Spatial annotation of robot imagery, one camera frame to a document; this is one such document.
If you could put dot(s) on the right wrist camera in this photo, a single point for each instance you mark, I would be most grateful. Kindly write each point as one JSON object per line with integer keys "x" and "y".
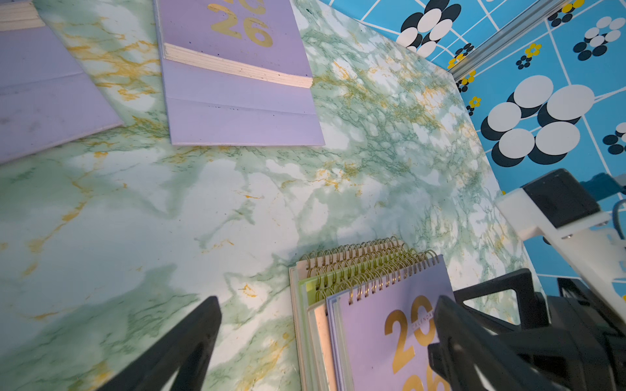
{"x": 559, "y": 208}

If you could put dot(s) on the right aluminium corner post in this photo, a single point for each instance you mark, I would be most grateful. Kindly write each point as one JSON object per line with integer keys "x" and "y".
{"x": 519, "y": 26}

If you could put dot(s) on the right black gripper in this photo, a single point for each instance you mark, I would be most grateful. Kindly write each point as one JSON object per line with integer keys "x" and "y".
{"x": 583, "y": 347}

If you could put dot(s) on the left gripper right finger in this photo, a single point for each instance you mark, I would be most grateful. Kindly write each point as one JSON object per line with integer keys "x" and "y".
{"x": 466, "y": 355}

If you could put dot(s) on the green calendar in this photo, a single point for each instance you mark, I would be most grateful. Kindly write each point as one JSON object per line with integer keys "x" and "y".
{"x": 305, "y": 293}

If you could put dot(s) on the purple calendar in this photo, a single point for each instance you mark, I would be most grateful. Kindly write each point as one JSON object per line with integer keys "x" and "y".
{"x": 235, "y": 73}
{"x": 47, "y": 99}
{"x": 382, "y": 325}

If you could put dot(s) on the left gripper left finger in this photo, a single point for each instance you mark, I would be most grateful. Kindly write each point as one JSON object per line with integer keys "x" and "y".
{"x": 183, "y": 354}

